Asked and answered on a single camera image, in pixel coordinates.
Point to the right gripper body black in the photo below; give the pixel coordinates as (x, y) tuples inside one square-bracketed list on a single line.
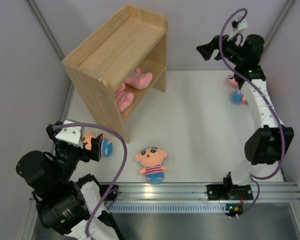
[(232, 51)]

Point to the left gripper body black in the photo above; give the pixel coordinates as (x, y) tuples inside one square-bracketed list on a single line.
[(67, 158)]

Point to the boy plush black hair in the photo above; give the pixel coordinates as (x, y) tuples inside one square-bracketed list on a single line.
[(237, 97)]

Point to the pink frog-eyed plush toy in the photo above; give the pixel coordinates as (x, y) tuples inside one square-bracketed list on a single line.
[(139, 80)]

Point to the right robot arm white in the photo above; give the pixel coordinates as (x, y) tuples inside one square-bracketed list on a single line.
[(271, 139)]

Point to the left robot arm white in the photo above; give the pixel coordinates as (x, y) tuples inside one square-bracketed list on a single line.
[(75, 209)]

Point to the pink striped plush in shelf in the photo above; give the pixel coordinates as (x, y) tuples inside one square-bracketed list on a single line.
[(123, 98)]

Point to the wooden two-tier shelf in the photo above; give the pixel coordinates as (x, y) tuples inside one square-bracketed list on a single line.
[(133, 37)]

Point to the small connector with LED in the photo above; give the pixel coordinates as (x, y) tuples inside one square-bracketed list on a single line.
[(233, 210)]

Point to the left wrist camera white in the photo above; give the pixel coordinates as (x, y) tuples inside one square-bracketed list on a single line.
[(71, 135)]

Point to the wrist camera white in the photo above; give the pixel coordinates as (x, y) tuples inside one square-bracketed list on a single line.
[(238, 26), (71, 135)]

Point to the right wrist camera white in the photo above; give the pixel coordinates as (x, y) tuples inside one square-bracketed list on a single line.
[(238, 26)]

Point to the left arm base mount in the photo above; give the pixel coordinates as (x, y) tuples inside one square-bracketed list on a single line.
[(112, 195)]

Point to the slotted cable duct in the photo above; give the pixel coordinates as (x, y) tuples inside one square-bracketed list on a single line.
[(168, 208)]

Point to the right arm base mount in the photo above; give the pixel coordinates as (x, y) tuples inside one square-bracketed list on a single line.
[(223, 192)]

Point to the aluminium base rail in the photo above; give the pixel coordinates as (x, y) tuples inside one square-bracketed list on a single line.
[(266, 191)]

